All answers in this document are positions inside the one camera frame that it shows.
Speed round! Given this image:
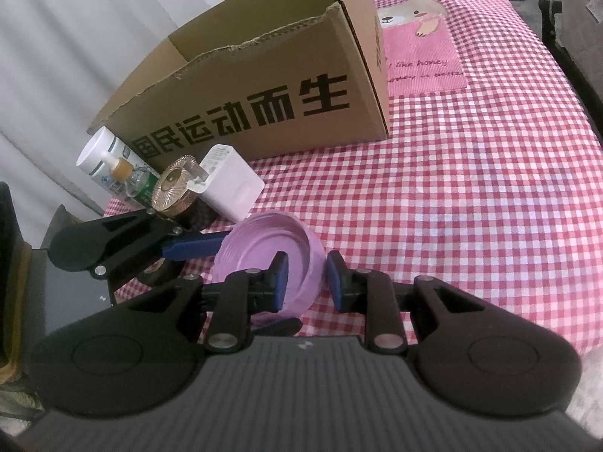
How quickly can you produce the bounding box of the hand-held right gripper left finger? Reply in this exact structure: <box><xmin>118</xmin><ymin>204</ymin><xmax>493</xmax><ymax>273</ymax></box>
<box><xmin>126</xmin><ymin>250</ymin><xmax>289</xmax><ymax>354</ymax></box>

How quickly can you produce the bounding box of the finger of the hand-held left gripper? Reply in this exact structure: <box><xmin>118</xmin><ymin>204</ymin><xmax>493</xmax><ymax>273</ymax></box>
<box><xmin>252</xmin><ymin>318</ymin><xmax>303</xmax><ymax>339</ymax></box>
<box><xmin>92</xmin><ymin>209</ymin><xmax>233</xmax><ymax>279</ymax></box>

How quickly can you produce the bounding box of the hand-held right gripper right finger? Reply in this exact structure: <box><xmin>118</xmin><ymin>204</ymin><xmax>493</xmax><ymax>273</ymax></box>
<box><xmin>326</xmin><ymin>250</ymin><xmax>474</xmax><ymax>354</ymax></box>

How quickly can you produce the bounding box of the purple plastic lid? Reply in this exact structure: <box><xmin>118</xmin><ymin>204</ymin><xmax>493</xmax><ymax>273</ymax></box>
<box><xmin>213</xmin><ymin>211</ymin><xmax>326</xmax><ymax>321</ymax></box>

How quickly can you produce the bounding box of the green dropper bottle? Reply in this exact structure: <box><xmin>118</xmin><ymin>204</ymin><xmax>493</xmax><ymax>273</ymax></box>
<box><xmin>101</xmin><ymin>151</ymin><xmax>157</xmax><ymax>209</ymax></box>

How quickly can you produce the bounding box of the brown cardboard box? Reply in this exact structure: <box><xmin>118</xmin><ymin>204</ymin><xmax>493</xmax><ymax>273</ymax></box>
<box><xmin>86</xmin><ymin>0</ymin><xmax>392</xmax><ymax>173</ymax></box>

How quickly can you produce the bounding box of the black tape roll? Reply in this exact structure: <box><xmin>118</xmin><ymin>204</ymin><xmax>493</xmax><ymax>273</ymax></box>
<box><xmin>141</xmin><ymin>261</ymin><xmax>182</xmax><ymax>288</ymax></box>

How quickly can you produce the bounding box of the dark jar gold lid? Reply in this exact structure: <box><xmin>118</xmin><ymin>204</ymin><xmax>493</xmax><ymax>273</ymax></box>
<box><xmin>151</xmin><ymin>155</ymin><xmax>222</xmax><ymax>231</ymax></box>

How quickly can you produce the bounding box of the black panel tan edge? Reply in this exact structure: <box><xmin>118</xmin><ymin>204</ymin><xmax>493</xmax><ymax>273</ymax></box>
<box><xmin>0</xmin><ymin>181</ymin><xmax>30</xmax><ymax>377</ymax></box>

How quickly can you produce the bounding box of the white charger plug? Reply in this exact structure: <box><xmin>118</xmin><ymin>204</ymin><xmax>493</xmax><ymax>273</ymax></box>
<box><xmin>186</xmin><ymin>145</ymin><xmax>265</xmax><ymax>223</ymax></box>

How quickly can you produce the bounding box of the white pill bottle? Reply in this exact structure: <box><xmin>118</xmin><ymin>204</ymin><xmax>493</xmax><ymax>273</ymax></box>
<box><xmin>77</xmin><ymin>127</ymin><xmax>161</xmax><ymax>208</ymax></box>

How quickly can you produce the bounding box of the red gingham blanket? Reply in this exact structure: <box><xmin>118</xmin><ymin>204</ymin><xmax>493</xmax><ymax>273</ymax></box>
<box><xmin>106</xmin><ymin>0</ymin><xmax>603</xmax><ymax>354</ymax></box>

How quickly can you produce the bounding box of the white curtain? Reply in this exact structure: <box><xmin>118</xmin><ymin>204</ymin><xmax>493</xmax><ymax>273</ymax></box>
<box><xmin>0</xmin><ymin>0</ymin><xmax>246</xmax><ymax>217</ymax></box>

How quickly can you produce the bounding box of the grey bed frame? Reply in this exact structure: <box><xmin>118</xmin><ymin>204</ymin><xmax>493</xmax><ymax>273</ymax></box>
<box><xmin>549</xmin><ymin>0</ymin><xmax>603</xmax><ymax>118</ymax></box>

